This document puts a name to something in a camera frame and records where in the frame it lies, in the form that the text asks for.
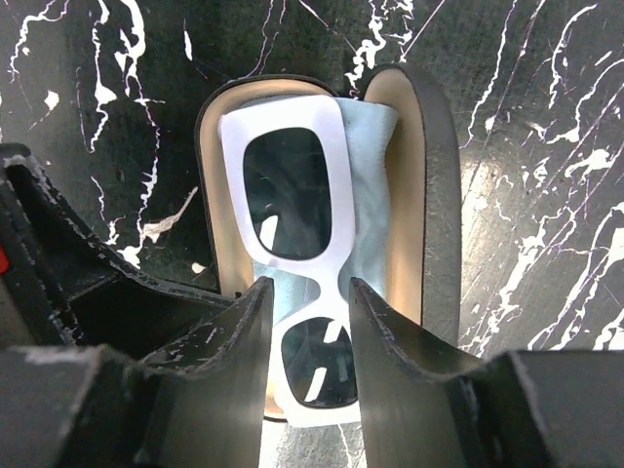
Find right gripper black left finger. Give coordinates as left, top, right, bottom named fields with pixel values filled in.
left=1, top=278, right=274, bottom=467

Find light blue cleaning cloth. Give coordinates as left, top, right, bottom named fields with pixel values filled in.
left=253, top=97, right=402, bottom=406

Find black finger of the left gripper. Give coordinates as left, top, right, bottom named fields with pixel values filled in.
left=1, top=143, right=232, bottom=359

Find black marble pattern mat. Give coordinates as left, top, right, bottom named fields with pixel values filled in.
left=1, top=1, right=623, bottom=467

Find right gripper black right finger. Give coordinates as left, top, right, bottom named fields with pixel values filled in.
left=349, top=279, right=623, bottom=467

